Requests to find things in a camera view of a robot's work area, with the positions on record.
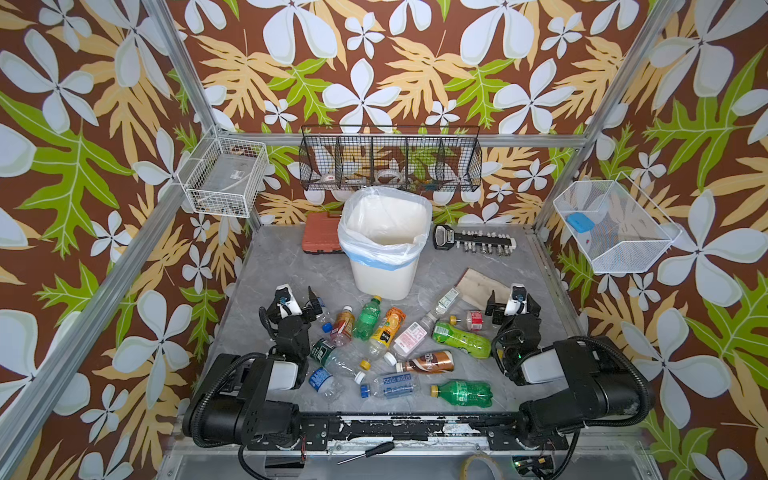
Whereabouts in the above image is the blue object in basket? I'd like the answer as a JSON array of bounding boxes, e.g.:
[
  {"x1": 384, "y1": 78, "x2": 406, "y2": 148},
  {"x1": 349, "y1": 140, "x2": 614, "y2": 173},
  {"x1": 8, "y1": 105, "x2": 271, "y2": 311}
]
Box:
[{"x1": 565, "y1": 212, "x2": 596, "y2": 234}]

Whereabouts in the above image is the white wire basket left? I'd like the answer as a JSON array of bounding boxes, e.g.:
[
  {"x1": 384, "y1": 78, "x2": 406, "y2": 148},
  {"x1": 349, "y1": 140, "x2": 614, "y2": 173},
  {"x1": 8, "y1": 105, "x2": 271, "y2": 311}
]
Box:
[{"x1": 178, "y1": 136, "x2": 270, "y2": 218}]

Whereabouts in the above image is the clear blue cap bottle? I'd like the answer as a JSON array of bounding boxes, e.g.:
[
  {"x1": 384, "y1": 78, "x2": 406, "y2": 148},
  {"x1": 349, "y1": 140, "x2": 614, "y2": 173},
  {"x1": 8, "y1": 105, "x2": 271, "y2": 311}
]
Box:
[{"x1": 317, "y1": 302, "x2": 333, "y2": 334}]

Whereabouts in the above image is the orange label juice bottle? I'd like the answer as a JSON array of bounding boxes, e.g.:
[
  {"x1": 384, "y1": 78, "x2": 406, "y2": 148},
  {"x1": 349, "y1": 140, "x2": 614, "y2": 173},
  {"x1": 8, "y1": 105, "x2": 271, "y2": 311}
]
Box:
[{"x1": 368, "y1": 307, "x2": 406, "y2": 359}]

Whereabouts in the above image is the small red label bottle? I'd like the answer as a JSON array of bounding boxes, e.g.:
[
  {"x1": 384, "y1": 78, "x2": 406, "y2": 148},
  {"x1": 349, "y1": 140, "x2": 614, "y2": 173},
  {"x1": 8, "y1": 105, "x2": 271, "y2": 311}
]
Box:
[{"x1": 449, "y1": 310, "x2": 484, "y2": 332}]

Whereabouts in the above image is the socket set on rail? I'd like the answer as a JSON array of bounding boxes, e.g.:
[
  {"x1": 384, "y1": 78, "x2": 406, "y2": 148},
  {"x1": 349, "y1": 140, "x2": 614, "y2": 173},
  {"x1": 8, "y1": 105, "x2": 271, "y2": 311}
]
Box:
[{"x1": 432, "y1": 224, "x2": 517, "y2": 256}]

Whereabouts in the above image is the tape roll front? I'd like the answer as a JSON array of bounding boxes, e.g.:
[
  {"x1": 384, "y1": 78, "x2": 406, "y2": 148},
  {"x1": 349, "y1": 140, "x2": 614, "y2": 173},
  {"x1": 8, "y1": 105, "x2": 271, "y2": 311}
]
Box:
[{"x1": 459, "y1": 454, "x2": 504, "y2": 480}]

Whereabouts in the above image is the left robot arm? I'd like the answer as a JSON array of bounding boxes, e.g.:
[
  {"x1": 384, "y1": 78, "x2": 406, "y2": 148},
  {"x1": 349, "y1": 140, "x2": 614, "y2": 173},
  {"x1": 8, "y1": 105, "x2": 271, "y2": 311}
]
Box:
[{"x1": 182, "y1": 284, "x2": 323, "y2": 448}]

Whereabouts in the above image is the black handle screwdriver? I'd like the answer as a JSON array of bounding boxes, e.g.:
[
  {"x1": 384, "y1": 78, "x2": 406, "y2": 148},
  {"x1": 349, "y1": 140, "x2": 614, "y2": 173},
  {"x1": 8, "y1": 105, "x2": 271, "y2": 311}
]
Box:
[{"x1": 338, "y1": 441, "x2": 395, "y2": 465}]

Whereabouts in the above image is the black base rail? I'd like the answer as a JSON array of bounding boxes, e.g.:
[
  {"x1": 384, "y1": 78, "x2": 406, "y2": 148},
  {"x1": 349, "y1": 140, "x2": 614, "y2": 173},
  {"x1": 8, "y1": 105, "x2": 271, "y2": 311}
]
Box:
[{"x1": 251, "y1": 410, "x2": 568, "y2": 452}]

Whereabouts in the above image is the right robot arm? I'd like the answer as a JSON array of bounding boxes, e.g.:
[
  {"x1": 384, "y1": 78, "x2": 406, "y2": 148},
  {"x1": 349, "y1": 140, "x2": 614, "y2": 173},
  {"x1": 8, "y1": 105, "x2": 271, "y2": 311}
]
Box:
[{"x1": 485, "y1": 284, "x2": 655, "y2": 447}]

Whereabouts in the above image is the brown coffee drink bottle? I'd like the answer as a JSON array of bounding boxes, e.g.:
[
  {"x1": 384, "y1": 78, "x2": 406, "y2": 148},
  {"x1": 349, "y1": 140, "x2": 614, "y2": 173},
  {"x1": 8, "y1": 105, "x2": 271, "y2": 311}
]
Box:
[{"x1": 395, "y1": 350, "x2": 455, "y2": 374}]

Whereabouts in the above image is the blue label water bottle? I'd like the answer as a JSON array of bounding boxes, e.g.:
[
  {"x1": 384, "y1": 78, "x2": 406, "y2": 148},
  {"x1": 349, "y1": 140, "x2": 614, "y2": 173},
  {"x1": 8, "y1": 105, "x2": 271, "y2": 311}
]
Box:
[
  {"x1": 360, "y1": 373, "x2": 419, "y2": 400},
  {"x1": 308, "y1": 367, "x2": 344, "y2": 401}
]

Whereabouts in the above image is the dark green label water bottle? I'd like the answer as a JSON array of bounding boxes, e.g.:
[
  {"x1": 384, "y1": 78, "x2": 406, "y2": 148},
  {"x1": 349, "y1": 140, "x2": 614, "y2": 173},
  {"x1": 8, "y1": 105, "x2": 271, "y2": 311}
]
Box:
[{"x1": 310, "y1": 338, "x2": 367, "y2": 385}]

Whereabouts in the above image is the black wire wall basket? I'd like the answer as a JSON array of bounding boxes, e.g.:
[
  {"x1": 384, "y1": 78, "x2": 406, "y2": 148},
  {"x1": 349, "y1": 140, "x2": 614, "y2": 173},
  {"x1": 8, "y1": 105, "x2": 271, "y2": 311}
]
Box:
[{"x1": 298, "y1": 125, "x2": 483, "y2": 193}]

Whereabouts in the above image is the large green bottle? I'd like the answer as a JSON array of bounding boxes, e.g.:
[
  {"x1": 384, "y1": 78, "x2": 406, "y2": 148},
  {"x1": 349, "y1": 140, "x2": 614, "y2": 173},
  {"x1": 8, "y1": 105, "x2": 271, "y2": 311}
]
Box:
[{"x1": 432, "y1": 322, "x2": 491, "y2": 360}]

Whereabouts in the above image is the green soda bottle front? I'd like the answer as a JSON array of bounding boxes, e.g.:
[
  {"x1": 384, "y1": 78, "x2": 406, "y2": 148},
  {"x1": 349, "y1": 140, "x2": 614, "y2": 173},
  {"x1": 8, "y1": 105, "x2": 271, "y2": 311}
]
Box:
[{"x1": 430, "y1": 380, "x2": 493, "y2": 408}]

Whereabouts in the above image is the red yellow label tea bottle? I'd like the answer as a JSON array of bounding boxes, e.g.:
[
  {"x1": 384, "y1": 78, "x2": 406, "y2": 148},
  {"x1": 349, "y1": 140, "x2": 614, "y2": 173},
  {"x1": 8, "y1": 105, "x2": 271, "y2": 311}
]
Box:
[{"x1": 330, "y1": 305, "x2": 356, "y2": 347}]

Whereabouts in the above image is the small green soda bottle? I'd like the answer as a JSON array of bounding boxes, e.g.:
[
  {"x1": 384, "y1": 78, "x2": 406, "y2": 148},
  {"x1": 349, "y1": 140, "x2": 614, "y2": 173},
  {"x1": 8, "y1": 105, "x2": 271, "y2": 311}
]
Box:
[{"x1": 353, "y1": 296, "x2": 382, "y2": 341}]

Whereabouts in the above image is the white mesh basket right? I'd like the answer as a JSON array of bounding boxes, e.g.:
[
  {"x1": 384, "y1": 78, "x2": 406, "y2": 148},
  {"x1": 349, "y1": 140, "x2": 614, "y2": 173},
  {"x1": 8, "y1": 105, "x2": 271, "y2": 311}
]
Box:
[{"x1": 554, "y1": 173, "x2": 682, "y2": 275}]

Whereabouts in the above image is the blue label water bottle front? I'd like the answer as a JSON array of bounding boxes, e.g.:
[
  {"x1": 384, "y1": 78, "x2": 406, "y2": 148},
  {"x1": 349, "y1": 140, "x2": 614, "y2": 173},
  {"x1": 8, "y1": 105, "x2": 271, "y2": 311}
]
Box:
[{"x1": 360, "y1": 373, "x2": 419, "y2": 400}]

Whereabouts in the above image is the pink label clear bottle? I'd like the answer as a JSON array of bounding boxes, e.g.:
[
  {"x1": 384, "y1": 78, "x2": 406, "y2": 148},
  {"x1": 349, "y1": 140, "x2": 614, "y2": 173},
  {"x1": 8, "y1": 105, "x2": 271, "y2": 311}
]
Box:
[{"x1": 392, "y1": 313, "x2": 437, "y2": 360}]

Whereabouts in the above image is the red plastic tool case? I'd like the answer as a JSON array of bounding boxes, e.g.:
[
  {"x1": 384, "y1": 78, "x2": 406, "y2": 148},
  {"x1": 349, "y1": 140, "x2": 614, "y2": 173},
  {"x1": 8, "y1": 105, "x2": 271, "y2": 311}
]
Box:
[{"x1": 302, "y1": 212, "x2": 342, "y2": 255}]

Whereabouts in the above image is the clear bottle green white label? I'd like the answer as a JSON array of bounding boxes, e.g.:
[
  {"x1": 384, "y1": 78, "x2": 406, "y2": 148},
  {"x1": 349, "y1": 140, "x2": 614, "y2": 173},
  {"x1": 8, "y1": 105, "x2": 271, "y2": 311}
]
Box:
[{"x1": 433, "y1": 288, "x2": 460, "y2": 318}]

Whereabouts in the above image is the white plastic trash bin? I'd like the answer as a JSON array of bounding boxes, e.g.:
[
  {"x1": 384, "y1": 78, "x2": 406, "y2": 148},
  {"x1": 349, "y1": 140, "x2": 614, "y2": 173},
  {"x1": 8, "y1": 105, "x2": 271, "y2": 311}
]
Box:
[{"x1": 348, "y1": 256, "x2": 420, "y2": 300}]

